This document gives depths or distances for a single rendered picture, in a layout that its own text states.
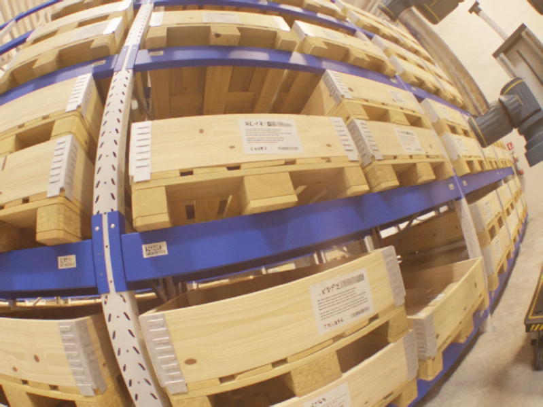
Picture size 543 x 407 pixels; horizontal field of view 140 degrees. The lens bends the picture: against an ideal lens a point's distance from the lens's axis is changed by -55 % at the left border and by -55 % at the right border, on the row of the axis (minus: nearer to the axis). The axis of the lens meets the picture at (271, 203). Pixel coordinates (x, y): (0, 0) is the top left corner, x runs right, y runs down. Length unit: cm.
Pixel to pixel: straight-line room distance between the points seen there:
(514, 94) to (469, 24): 531
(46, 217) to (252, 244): 63
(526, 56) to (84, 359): 244
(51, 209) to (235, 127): 64
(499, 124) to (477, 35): 520
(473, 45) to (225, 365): 659
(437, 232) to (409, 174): 86
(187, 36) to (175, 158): 82
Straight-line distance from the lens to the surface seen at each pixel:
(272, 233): 67
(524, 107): 143
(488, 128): 140
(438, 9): 79
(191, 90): 159
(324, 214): 76
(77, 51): 144
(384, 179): 95
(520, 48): 191
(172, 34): 132
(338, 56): 168
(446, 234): 196
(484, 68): 618
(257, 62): 119
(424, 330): 102
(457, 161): 186
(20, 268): 90
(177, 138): 70
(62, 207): 74
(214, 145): 69
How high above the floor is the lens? 101
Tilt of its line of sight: 16 degrees up
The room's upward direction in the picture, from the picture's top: 15 degrees counter-clockwise
